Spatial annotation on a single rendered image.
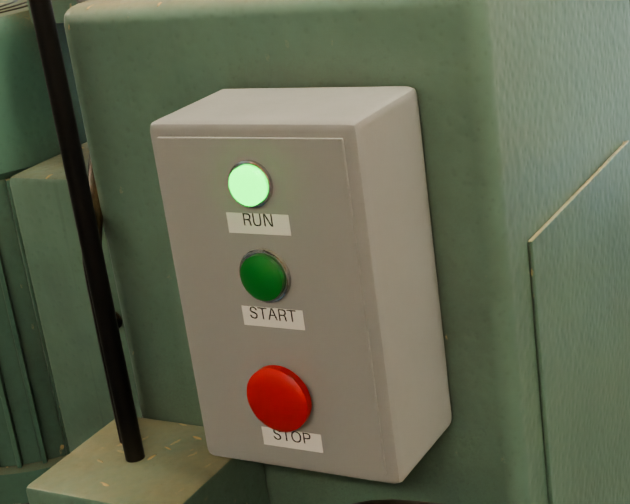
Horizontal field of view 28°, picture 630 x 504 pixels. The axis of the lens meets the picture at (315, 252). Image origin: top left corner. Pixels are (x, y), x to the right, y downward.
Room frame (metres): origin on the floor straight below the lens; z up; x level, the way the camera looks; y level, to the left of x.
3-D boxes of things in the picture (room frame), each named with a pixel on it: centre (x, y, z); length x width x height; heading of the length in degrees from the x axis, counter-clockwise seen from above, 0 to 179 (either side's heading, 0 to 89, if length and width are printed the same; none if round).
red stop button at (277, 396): (0.49, 0.02, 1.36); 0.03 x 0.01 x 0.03; 59
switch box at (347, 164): (0.52, 0.01, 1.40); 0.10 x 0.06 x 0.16; 59
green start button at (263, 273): (0.49, 0.02, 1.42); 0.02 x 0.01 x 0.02; 59
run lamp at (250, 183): (0.49, 0.02, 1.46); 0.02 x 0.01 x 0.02; 59
